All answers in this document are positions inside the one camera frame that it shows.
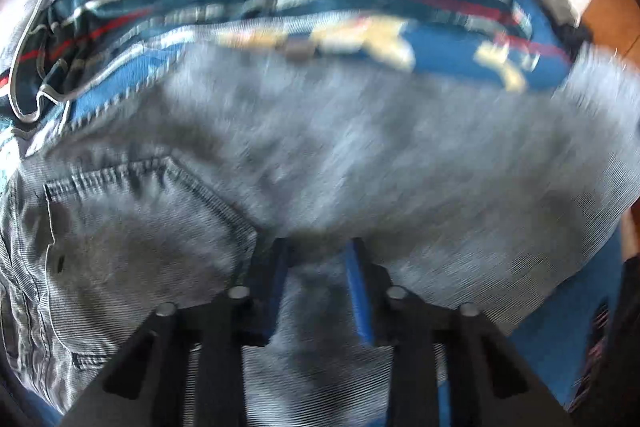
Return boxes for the grey washed denim pants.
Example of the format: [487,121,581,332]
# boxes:
[1,42,639,426]

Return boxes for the blue fleece deer blanket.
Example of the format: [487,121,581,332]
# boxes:
[0,0,626,427]

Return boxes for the wooden wardrobe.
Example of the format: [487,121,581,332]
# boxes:
[582,0,640,66]

